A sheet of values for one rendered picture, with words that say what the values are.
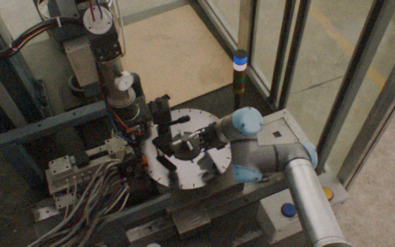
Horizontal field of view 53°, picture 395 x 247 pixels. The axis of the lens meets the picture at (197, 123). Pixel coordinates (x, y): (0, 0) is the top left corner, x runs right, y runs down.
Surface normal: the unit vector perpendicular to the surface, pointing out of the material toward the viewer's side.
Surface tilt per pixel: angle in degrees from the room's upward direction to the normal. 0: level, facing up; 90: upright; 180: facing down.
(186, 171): 0
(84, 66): 90
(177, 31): 0
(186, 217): 0
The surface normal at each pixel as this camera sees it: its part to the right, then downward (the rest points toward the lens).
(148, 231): -0.04, -0.58
